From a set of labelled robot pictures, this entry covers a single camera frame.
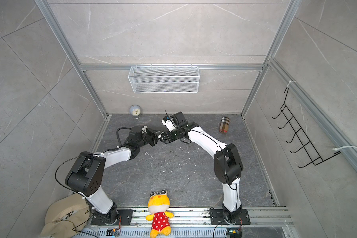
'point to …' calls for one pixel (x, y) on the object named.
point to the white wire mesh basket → (164, 79)
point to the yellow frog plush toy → (158, 204)
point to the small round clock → (135, 110)
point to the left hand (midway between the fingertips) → (164, 127)
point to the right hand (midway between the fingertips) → (166, 136)
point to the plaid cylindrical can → (224, 125)
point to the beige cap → (66, 216)
